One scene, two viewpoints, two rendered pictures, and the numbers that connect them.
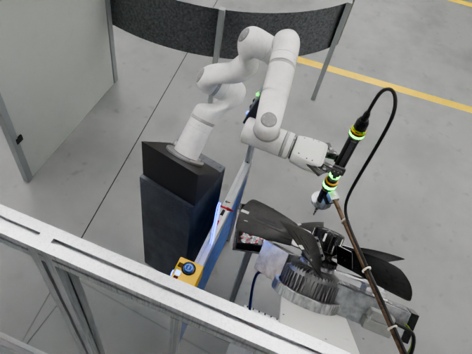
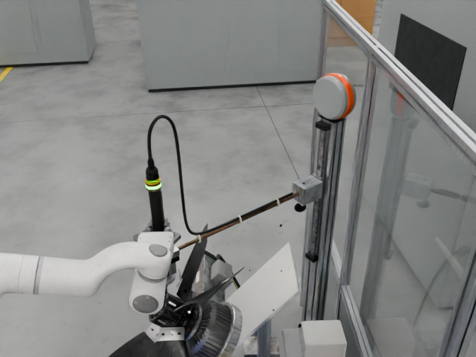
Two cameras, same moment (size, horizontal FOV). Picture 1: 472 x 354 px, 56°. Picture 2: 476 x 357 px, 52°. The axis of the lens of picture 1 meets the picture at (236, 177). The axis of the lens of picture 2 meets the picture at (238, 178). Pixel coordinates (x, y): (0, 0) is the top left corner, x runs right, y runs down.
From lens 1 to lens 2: 1.28 m
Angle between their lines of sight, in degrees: 73
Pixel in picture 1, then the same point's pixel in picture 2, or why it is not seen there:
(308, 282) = (218, 317)
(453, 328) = (119, 316)
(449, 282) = (69, 324)
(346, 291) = not seen: hidden behind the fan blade
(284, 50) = (24, 261)
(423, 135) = not seen: outside the picture
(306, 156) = (168, 241)
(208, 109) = not seen: outside the picture
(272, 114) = (151, 246)
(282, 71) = (60, 261)
